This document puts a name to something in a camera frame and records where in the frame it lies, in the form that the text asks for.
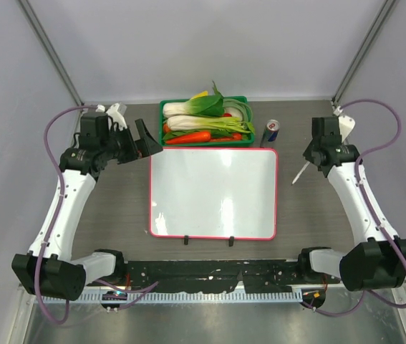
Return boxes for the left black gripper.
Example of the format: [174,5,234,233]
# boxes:
[101,119,162,164]

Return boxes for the pink framed whiteboard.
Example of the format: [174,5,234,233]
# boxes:
[149,147,279,241]

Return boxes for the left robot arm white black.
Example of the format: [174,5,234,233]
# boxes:
[11,111,163,301]

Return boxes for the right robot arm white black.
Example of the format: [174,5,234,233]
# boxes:
[296,116,406,291]

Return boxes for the green leaf spinach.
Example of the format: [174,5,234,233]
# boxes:
[163,130,195,141]

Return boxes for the lower celery bok choy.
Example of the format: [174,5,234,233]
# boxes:
[165,115,255,134]

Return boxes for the energy drink can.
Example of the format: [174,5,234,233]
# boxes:
[260,120,281,148]

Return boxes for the orange carrot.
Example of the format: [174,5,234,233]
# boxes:
[165,130,211,145]

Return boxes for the green plastic tray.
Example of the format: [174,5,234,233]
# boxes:
[160,96,255,147]

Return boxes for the yellow pepper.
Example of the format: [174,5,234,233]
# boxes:
[190,91,209,100]

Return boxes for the upper bok choy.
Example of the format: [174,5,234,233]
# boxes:
[162,83,224,118]

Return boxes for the red chili pepper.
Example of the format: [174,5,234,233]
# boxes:
[210,133,243,142]

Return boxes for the white onion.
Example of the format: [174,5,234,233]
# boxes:
[224,106,246,121]

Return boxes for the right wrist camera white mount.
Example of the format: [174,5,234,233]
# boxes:
[333,106,355,143]

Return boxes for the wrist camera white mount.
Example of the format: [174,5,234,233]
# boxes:
[95,102,128,130]
[333,106,355,143]

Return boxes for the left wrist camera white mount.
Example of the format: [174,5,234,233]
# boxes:
[95,102,128,130]

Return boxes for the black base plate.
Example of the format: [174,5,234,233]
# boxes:
[103,259,339,294]

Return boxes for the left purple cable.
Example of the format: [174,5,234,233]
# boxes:
[34,105,160,325]

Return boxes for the white slotted cable duct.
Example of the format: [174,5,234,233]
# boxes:
[34,289,303,305]

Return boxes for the right aluminium frame post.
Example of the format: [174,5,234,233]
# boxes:
[332,0,399,105]

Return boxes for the aluminium frame post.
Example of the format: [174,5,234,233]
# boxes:
[16,0,83,105]
[332,0,399,105]

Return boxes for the left aluminium frame post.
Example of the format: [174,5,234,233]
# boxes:
[16,0,83,105]

